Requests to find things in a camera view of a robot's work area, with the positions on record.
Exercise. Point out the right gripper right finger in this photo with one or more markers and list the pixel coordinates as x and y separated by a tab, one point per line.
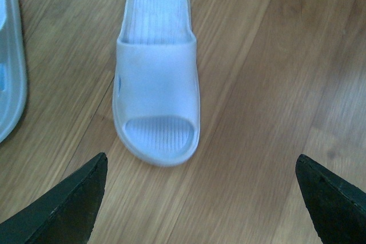
336	207

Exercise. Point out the light blue slipper lower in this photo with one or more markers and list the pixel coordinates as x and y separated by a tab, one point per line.
13	67

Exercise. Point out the light blue slipper upper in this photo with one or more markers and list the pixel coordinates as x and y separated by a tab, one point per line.
156	94

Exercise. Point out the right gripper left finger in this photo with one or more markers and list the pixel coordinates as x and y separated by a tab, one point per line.
66	213

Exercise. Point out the light blue slipper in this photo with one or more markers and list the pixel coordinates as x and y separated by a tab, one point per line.
156	94
13	67

